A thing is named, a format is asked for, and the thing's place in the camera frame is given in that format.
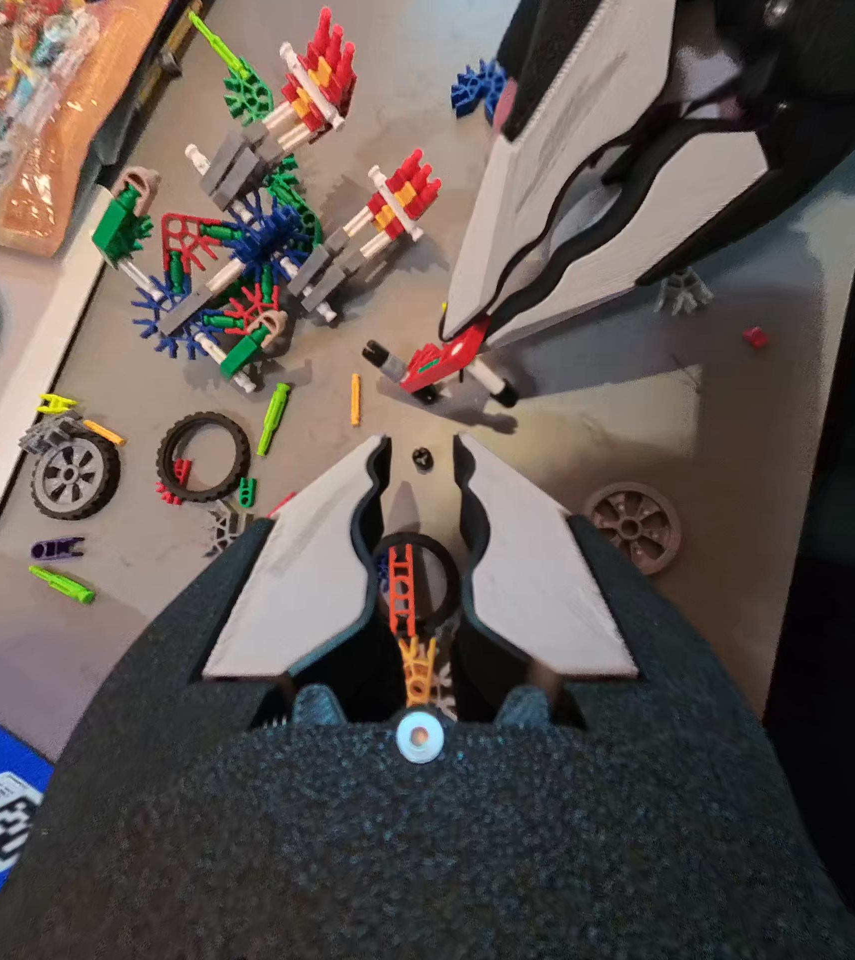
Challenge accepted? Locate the grey snowflake connector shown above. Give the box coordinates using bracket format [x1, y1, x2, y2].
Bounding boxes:
[18, 412, 84, 455]

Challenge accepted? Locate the grey fan connector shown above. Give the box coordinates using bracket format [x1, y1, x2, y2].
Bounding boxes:
[206, 501, 252, 558]

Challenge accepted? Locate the multicolour construction toy model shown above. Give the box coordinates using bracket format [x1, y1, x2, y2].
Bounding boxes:
[90, 7, 444, 395]

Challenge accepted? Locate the red connector rod assembly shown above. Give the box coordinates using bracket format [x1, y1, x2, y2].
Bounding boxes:
[362, 315, 520, 410]

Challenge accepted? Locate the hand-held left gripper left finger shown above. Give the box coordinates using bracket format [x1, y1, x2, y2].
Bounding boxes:
[202, 433, 393, 682]

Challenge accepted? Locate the blue snowflake connector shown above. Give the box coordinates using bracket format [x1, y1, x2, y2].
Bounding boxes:
[450, 60, 511, 125]

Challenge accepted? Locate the orange printed toy box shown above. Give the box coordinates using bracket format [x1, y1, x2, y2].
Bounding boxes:
[0, 0, 174, 260]

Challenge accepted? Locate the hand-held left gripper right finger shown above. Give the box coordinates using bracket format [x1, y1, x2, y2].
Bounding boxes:
[453, 433, 640, 682]

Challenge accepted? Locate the silver monitor stand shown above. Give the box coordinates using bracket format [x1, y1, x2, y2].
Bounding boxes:
[0, 183, 110, 556]

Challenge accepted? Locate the lime green rod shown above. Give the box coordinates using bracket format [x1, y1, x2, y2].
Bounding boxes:
[256, 382, 292, 457]
[28, 566, 96, 605]

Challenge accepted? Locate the yellow fan connector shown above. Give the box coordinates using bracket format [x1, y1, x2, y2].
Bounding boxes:
[397, 633, 440, 710]

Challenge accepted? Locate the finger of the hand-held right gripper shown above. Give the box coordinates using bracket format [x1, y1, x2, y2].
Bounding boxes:
[487, 116, 771, 350]
[438, 0, 682, 345]

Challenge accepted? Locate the grey wheel with black tire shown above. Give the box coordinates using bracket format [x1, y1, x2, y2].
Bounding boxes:
[30, 431, 121, 522]

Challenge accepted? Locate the white snowflake connector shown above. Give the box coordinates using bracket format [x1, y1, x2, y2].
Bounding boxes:
[427, 667, 459, 720]

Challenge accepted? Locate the orange ladder piece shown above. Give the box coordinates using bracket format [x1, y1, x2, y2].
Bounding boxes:
[386, 543, 421, 635]

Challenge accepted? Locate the grey arch connector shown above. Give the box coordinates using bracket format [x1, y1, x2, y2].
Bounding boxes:
[652, 266, 715, 316]

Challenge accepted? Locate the grey spoked wheel hub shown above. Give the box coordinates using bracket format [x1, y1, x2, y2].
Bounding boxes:
[583, 481, 682, 577]

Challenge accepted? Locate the person's black clothing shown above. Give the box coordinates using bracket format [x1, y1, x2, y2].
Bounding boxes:
[765, 240, 855, 901]

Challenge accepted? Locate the small red connector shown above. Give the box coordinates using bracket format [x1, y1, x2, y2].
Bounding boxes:
[156, 459, 193, 505]

